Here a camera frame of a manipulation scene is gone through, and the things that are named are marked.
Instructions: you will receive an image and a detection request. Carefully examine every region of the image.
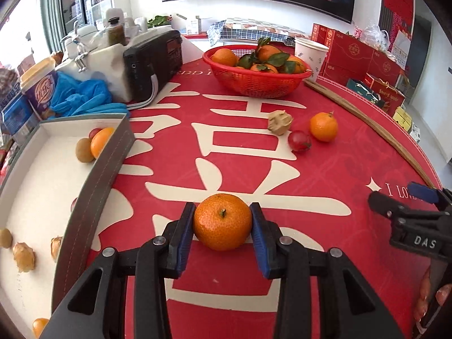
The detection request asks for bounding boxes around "large red gift box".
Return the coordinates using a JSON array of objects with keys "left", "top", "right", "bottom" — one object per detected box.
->
[{"left": 327, "top": 30, "right": 375, "bottom": 75}]

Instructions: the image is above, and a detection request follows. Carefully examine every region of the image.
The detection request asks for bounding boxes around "white bottle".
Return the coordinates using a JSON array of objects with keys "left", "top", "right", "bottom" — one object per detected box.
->
[{"left": 105, "top": 8, "right": 124, "bottom": 29}]

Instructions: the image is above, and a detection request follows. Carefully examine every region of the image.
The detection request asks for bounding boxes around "dimpled mandarin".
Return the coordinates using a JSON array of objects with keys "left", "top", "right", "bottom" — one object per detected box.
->
[{"left": 193, "top": 194, "right": 253, "bottom": 251}]

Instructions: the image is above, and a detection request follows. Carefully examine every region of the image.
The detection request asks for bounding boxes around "green potted plant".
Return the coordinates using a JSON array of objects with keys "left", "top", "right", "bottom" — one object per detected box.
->
[{"left": 147, "top": 15, "right": 172, "bottom": 29}]

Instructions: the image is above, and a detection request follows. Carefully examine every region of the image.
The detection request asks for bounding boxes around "blue cloth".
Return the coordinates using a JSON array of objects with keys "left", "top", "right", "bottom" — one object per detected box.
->
[{"left": 49, "top": 71, "right": 128, "bottom": 117}]

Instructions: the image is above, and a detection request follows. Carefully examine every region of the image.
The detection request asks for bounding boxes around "mandarin with stem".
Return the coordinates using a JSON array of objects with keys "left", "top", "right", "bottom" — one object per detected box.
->
[{"left": 310, "top": 111, "right": 339, "bottom": 143}]

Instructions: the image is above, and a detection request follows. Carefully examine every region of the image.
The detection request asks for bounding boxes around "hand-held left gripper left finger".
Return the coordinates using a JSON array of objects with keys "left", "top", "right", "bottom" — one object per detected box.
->
[{"left": 39, "top": 202, "right": 196, "bottom": 339}]

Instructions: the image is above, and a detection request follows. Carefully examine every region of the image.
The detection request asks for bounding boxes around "purple instant drink cup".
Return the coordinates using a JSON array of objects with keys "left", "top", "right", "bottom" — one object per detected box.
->
[{"left": 19, "top": 57, "right": 59, "bottom": 121}]

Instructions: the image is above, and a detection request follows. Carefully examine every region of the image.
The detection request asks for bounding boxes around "upright narrow red gift box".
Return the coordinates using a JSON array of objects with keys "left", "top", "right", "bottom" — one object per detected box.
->
[{"left": 312, "top": 23, "right": 334, "bottom": 46}]

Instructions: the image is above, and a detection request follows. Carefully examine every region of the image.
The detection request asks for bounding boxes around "walnut in tray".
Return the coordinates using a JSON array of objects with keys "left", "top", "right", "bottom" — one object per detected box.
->
[{"left": 13, "top": 242, "right": 36, "bottom": 273}]

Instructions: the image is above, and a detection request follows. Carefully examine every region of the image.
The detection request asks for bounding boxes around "dry husk physalis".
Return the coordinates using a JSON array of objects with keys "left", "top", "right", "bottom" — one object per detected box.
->
[{"left": 50, "top": 236, "right": 63, "bottom": 262}]

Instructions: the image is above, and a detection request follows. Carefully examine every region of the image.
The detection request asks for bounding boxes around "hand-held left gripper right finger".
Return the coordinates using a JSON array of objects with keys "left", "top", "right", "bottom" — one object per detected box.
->
[{"left": 249, "top": 202, "right": 405, "bottom": 339}]

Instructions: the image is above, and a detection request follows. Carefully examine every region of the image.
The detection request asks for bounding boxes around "red wall decoration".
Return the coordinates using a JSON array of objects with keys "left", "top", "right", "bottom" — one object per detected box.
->
[{"left": 379, "top": 0, "right": 415, "bottom": 32}]

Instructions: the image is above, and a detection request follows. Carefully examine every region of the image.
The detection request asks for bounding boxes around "wall calendar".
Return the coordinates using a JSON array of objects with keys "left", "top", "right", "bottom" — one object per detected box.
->
[{"left": 390, "top": 30, "right": 412, "bottom": 69}]

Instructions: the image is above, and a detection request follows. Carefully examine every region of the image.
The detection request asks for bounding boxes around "small white box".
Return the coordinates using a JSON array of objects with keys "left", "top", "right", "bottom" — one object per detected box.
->
[{"left": 185, "top": 16, "right": 202, "bottom": 36}]

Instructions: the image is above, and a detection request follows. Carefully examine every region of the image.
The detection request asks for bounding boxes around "red gift bag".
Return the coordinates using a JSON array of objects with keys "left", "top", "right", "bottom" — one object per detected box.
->
[{"left": 364, "top": 73, "right": 406, "bottom": 115}]

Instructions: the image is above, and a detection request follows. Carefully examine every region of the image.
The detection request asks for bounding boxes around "tan walnut on table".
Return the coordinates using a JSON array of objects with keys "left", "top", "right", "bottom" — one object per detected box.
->
[{"left": 267, "top": 110, "right": 292, "bottom": 136}]

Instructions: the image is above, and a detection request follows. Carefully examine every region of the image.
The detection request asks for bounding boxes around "white leaf-print paper cup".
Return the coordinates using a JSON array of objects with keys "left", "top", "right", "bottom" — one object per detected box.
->
[{"left": 294, "top": 37, "right": 330, "bottom": 82}]

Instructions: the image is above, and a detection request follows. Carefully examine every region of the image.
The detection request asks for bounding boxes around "grey gift box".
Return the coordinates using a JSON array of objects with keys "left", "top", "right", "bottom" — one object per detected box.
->
[{"left": 0, "top": 112, "right": 135, "bottom": 339}]

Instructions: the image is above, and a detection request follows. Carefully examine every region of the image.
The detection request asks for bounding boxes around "white bag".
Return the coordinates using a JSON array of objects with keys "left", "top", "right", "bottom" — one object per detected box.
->
[{"left": 58, "top": 25, "right": 133, "bottom": 101}]

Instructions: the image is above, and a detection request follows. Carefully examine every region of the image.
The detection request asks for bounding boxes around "long wooden stick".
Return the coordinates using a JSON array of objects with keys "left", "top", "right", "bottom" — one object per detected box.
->
[{"left": 304, "top": 79, "right": 436, "bottom": 188}]

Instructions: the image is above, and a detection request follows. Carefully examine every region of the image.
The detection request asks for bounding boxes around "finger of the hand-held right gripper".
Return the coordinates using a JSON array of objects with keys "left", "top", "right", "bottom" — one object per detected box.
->
[
  {"left": 368, "top": 191, "right": 438, "bottom": 227},
  {"left": 408, "top": 182, "right": 452, "bottom": 212}
]

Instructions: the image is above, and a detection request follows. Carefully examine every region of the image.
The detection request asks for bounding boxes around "green gift bag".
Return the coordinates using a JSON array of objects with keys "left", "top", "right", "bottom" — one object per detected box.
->
[{"left": 346, "top": 78, "right": 385, "bottom": 108}]

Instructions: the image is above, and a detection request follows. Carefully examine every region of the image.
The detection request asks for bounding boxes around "flat red gift box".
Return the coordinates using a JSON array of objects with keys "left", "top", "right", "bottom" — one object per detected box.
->
[{"left": 318, "top": 62, "right": 354, "bottom": 85}]

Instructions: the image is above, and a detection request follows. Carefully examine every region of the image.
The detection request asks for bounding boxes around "red printed table mat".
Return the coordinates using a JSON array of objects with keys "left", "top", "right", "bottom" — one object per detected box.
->
[{"left": 53, "top": 58, "right": 444, "bottom": 339}]

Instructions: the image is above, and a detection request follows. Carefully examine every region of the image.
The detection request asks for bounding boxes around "person's right hand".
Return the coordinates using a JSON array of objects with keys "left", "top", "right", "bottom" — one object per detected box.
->
[{"left": 412, "top": 266, "right": 452, "bottom": 327}]

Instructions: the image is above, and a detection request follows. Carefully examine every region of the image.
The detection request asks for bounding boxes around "checkered cloth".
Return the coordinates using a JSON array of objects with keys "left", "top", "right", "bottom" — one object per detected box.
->
[{"left": 207, "top": 18, "right": 308, "bottom": 47}]

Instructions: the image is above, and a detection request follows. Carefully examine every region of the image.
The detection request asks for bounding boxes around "black radio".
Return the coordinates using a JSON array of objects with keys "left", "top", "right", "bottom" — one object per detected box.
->
[{"left": 123, "top": 30, "right": 183, "bottom": 110}]

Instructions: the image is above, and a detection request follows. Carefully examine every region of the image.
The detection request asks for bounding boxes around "smooth orange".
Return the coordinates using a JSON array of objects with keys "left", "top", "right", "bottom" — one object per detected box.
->
[
  {"left": 32, "top": 318, "right": 50, "bottom": 339},
  {"left": 90, "top": 127, "right": 116, "bottom": 159}
]

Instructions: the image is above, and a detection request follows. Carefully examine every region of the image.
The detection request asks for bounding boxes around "red plastic basket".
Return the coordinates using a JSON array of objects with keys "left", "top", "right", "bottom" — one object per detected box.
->
[{"left": 202, "top": 44, "right": 313, "bottom": 98}]

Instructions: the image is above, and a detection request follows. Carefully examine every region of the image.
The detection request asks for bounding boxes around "blue packet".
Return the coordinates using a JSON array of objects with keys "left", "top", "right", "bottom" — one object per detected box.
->
[{"left": 2, "top": 92, "right": 41, "bottom": 136}]

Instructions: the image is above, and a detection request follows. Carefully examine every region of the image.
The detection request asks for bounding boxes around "clear plastic bag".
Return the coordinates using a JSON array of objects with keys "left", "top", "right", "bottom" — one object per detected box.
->
[{"left": 353, "top": 25, "right": 391, "bottom": 52}]

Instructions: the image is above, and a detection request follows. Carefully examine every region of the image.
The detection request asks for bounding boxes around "brown bottle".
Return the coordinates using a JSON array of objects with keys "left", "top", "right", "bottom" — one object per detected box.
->
[{"left": 106, "top": 17, "right": 125, "bottom": 46}]

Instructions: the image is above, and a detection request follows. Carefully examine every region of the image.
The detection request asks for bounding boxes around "yellow box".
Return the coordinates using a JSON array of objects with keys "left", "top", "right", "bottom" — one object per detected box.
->
[{"left": 393, "top": 108, "right": 412, "bottom": 131}]

